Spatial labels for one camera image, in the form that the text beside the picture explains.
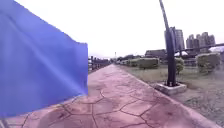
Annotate raised bridge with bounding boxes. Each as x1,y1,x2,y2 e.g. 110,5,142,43
174,42,224,56

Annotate group of tall buildings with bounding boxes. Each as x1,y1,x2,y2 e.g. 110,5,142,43
185,31,217,52

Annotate concrete pole base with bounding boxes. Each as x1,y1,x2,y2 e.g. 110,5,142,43
153,81,188,97

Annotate red stone paved path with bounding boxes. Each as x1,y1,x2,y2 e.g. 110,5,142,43
0,63,222,128

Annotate row of trimmed hedges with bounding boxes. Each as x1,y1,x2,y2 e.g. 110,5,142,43
119,52,222,75

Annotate low dark building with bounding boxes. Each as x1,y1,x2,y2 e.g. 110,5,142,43
144,49,168,61

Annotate distant trees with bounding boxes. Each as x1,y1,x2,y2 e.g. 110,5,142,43
116,54,145,62

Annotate grass strip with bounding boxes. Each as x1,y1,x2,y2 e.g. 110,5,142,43
118,63,224,128

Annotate dark lamp post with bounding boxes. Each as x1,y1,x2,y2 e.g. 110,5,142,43
158,0,178,88

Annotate dark wooden fence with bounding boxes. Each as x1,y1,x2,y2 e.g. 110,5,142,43
87,55,113,73

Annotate blue cloth flag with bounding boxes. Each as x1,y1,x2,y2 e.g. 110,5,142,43
0,0,90,120

